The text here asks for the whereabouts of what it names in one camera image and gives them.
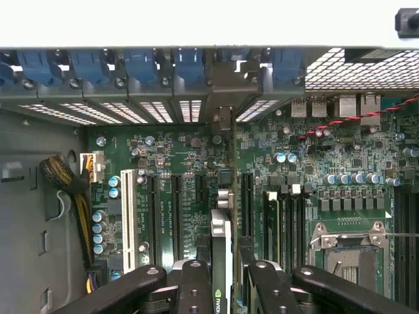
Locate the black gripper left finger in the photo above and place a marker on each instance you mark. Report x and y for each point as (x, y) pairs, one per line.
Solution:
(193, 288)

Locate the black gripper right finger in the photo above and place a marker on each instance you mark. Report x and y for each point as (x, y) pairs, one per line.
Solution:
(262, 288)

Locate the long PCIe expansion slot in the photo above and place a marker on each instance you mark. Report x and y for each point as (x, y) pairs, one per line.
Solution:
(154, 216)
(247, 202)
(177, 216)

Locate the white PCI expansion slot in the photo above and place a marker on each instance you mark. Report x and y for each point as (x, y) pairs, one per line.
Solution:
(128, 222)

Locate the CPU socket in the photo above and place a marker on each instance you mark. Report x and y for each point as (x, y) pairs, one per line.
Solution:
(350, 261)

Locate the short PCIe expansion slot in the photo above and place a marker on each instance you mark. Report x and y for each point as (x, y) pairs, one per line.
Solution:
(202, 188)

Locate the green motherboard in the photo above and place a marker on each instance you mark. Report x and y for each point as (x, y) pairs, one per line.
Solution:
(183, 153)

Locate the socket locking lever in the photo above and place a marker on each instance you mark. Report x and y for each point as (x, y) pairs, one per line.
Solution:
(402, 234)

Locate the black grey PC case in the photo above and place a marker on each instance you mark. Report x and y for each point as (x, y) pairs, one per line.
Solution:
(39, 229)

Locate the black plastic knob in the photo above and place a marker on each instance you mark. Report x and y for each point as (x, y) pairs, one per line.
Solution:
(409, 21)

